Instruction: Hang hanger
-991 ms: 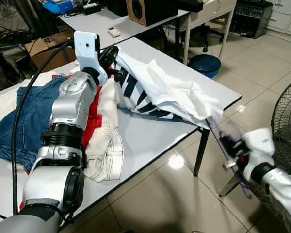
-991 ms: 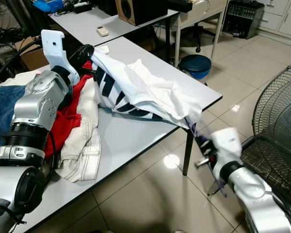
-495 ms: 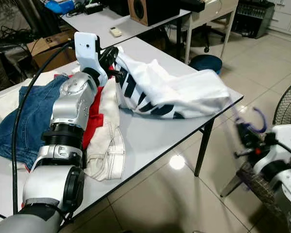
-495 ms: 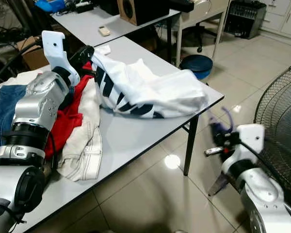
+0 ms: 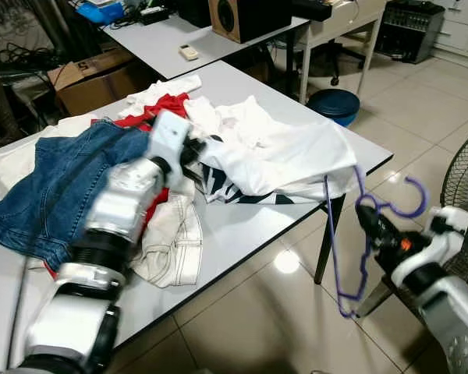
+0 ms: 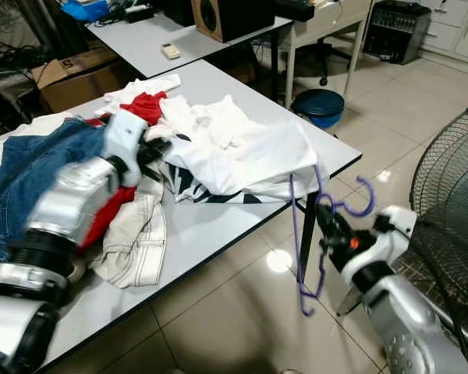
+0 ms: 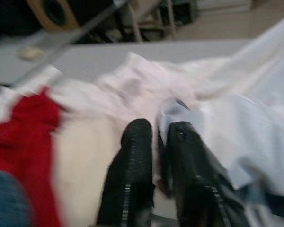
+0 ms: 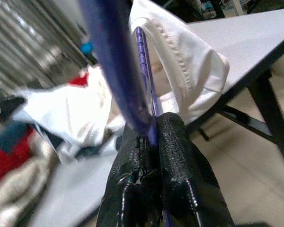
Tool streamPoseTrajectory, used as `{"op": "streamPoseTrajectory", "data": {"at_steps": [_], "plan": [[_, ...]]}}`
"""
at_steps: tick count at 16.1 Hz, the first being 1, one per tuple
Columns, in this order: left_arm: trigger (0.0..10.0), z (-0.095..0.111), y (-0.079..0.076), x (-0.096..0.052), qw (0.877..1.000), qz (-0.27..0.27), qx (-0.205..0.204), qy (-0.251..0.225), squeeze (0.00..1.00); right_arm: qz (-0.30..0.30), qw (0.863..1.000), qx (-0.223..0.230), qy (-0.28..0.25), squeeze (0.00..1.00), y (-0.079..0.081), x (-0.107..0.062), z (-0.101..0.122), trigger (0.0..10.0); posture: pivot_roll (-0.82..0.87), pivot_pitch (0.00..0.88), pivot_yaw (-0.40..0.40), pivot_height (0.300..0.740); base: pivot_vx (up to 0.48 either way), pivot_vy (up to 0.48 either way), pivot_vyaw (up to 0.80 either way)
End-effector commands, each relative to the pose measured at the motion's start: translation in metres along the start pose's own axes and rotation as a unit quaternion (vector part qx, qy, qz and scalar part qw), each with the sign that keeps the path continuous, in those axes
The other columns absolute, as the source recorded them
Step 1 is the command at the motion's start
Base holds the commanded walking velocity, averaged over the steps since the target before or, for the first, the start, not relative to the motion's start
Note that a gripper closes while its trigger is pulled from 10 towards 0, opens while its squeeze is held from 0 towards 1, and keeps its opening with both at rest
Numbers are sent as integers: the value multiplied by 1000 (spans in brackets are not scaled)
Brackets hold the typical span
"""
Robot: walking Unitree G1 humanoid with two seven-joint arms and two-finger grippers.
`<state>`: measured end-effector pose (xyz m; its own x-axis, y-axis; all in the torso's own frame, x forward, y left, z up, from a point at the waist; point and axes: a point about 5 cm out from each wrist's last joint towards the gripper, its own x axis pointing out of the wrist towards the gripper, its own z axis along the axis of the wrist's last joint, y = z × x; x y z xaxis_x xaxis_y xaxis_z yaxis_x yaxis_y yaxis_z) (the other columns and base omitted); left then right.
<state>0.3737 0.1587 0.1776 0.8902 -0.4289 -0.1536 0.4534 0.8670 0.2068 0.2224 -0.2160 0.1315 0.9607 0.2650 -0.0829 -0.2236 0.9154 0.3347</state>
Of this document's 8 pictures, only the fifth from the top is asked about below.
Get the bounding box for purple plastic clothes hanger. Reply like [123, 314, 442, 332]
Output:
[322, 165, 430, 319]

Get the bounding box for white T-shirt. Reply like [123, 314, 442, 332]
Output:
[189, 95, 360, 197]

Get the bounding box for black and white striped garment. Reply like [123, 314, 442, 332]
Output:
[199, 165, 332, 206]

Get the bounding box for crumpled red garment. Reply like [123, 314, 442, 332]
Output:
[113, 92, 192, 238]

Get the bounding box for long grey table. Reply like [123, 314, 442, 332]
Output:
[0, 61, 393, 374]

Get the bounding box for black floor fan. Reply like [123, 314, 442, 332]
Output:
[439, 125, 468, 297]

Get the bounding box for white remote control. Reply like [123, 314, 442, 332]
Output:
[179, 44, 200, 62]

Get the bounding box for small grey table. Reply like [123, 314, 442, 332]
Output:
[101, 12, 313, 106]

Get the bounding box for open cardboard box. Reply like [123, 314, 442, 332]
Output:
[47, 49, 153, 118]

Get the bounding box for blue round tub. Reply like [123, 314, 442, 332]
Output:
[307, 88, 362, 128]

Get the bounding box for blue denim garment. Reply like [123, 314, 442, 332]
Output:
[0, 119, 153, 272]

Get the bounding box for wooden loudspeaker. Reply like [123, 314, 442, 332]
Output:
[208, 0, 294, 44]

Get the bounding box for black audio amplifier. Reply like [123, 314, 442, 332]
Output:
[374, 0, 446, 65]

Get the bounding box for white desk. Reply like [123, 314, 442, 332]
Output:
[292, 0, 388, 104]

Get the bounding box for white drawer cabinet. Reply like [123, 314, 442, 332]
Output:
[433, 0, 468, 72]

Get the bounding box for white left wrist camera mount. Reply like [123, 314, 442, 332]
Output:
[144, 109, 193, 168]

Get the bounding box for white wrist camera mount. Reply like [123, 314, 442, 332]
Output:
[390, 206, 468, 288]
[144, 109, 193, 168]

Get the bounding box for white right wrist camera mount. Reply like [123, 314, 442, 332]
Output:
[390, 206, 468, 288]

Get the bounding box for tangled black cables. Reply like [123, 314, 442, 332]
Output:
[0, 43, 71, 79]

